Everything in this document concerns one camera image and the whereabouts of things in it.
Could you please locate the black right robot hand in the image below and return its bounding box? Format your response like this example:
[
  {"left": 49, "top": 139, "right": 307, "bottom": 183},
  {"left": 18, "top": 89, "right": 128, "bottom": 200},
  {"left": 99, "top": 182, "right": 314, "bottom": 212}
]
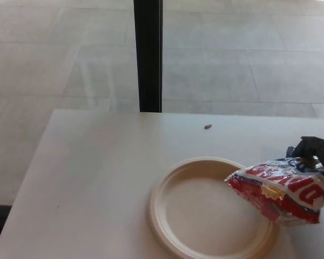
[{"left": 287, "top": 136, "right": 324, "bottom": 205}]

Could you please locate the red white sunflower seed bag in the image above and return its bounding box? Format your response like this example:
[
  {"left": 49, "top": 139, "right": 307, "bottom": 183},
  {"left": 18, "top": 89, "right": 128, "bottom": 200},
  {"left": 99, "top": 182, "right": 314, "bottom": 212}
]
[{"left": 223, "top": 156, "right": 324, "bottom": 225}]

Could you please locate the cream round paper plate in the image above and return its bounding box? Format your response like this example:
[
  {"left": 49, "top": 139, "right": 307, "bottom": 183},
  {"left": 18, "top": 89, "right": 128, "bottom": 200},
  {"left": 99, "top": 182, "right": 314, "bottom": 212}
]
[{"left": 147, "top": 158, "right": 280, "bottom": 259}]

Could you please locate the black window frame post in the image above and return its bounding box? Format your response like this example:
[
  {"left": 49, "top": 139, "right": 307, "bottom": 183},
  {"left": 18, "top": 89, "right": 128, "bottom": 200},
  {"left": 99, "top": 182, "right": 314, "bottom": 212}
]
[{"left": 133, "top": 0, "right": 163, "bottom": 113}]

